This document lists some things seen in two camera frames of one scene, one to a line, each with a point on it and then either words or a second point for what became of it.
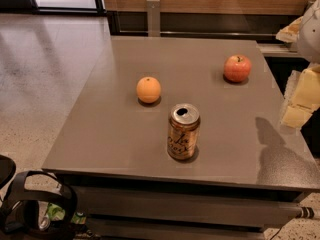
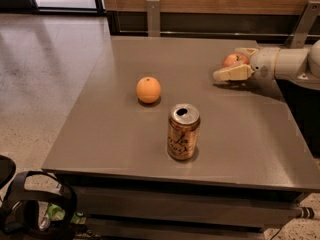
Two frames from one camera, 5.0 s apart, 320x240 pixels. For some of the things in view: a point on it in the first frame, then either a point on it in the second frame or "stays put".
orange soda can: [184, 131] stays put
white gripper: [310, 34] to [263, 64]
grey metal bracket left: [153, 14] stays put
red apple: [237, 68] stays put
